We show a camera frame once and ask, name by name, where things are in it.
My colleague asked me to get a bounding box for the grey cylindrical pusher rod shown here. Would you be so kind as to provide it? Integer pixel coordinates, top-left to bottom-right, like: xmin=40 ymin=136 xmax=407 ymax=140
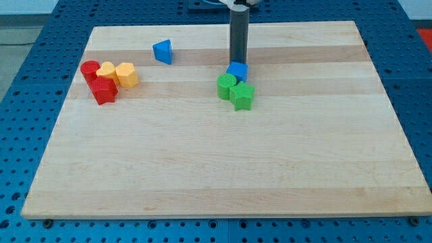
xmin=229 ymin=4 xmax=250 ymax=63

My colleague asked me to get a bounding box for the green cylinder block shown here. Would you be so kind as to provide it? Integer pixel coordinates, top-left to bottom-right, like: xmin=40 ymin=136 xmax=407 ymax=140
xmin=217 ymin=73 xmax=237 ymax=100

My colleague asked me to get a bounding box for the yellow hexagon block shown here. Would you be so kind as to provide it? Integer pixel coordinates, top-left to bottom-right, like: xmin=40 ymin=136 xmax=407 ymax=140
xmin=115 ymin=62 xmax=140 ymax=88

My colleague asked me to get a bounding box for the yellow heart block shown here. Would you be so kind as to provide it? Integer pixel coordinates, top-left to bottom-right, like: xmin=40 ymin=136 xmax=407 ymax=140
xmin=96 ymin=61 xmax=119 ymax=85

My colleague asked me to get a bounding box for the red star block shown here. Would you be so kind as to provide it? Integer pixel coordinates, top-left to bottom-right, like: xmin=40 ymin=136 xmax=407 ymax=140
xmin=90 ymin=76 xmax=118 ymax=105

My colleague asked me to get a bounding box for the light wooden board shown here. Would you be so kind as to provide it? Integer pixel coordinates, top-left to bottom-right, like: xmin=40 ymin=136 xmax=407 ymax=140
xmin=22 ymin=21 xmax=431 ymax=219

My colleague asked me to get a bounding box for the blue cube block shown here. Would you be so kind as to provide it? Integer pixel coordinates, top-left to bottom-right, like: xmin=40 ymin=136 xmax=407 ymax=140
xmin=226 ymin=61 xmax=248 ymax=82

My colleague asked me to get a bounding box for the blue triangle block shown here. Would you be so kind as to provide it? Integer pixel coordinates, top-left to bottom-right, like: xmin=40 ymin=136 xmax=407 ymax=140
xmin=153 ymin=39 xmax=173 ymax=65

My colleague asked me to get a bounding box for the red cylinder block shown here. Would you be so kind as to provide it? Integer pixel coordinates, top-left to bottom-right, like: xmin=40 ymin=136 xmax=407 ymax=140
xmin=80 ymin=60 xmax=101 ymax=84

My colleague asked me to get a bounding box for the green star block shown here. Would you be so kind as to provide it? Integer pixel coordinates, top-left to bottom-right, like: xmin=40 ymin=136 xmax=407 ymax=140
xmin=229 ymin=81 xmax=254 ymax=111

